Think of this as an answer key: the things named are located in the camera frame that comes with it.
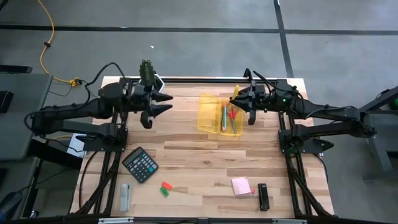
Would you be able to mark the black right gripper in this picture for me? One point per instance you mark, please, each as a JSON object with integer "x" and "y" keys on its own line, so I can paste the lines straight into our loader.
{"x": 264, "y": 101}

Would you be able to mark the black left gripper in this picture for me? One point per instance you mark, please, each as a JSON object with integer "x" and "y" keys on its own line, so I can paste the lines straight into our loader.
{"x": 143, "y": 106}

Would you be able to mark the yellow highlighter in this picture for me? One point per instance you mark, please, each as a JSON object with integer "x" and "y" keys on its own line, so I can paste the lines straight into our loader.
{"x": 236, "y": 91}

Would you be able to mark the yellow transparent pencil case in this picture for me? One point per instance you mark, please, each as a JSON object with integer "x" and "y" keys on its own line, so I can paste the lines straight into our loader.
{"x": 208, "y": 115}

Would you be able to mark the orange eraser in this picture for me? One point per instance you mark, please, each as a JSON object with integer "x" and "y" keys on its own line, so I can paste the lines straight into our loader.
{"x": 167, "y": 185}

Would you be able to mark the pink sticky note pad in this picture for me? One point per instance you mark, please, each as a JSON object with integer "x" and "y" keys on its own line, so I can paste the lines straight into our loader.
{"x": 241, "y": 186}

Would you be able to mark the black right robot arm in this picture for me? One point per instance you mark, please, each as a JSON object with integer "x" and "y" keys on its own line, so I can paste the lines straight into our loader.
{"x": 326, "y": 111}

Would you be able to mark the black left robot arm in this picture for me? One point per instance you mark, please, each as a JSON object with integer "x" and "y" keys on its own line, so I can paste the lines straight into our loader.
{"x": 68, "y": 109}

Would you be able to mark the left gripper black hook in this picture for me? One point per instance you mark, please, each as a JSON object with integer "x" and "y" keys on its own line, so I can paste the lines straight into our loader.
{"x": 144, "y": 116}

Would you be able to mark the gripper black hook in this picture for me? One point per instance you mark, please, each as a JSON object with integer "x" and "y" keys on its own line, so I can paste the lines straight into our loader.
{"x": 252, "y": 118}
{"x": 144, "y": 116}

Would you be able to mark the right gripper black hook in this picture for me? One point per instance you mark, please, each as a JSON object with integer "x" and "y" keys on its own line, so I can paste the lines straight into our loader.
{"x": 252, "y": 118}

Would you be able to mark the black clamp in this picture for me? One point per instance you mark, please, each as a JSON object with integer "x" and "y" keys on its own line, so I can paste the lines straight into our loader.
{"x": 247, "y": 74}

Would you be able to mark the tall green cactus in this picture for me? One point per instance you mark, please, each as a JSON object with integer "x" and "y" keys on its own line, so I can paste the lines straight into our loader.
{"x": 146, "y": 73}

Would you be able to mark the black desk calculator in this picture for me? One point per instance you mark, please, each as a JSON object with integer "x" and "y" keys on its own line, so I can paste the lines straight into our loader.
{"x": 140, "y": 165}

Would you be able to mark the white paper sheet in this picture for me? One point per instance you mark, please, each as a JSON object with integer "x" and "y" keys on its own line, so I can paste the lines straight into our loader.
{"x": 74, "y": 146}

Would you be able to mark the grey stapler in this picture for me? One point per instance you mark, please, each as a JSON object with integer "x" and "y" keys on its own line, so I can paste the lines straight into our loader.
{"x": 125, "y": 197}

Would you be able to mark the black stapler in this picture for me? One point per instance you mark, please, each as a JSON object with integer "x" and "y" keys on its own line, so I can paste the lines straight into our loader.
{"x": 263, "y": 197}

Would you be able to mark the grey side desk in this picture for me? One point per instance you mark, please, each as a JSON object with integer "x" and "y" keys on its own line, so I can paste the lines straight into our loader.
{"x": 21, "y": 124}

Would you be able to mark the grey metal stand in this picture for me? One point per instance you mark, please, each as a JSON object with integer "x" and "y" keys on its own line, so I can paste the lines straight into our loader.
{"x": 381, "y": 149}

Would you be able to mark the black flat bar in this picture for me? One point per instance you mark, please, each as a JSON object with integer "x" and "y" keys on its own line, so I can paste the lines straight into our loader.
{"x": 15, "y": 69}

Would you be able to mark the black desk device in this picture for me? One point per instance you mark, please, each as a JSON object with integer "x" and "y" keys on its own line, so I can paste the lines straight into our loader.
{"x": 5, "y": 101}

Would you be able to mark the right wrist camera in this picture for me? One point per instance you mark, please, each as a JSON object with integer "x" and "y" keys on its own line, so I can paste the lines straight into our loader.
{"x": 259, "y": 89}

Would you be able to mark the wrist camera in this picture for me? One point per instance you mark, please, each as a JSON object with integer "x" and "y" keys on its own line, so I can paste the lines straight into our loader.
{"x": 142, "y": 92}
{"x": 259, "y": 89}

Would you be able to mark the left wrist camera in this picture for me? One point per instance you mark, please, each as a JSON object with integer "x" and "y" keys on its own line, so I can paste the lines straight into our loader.
{"x": 142, "y": 92}

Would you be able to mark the silver metal bracket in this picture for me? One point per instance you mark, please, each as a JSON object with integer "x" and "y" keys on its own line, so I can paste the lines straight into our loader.
{"x": 115, "y": 220}
{"x": 289, "y": 221}

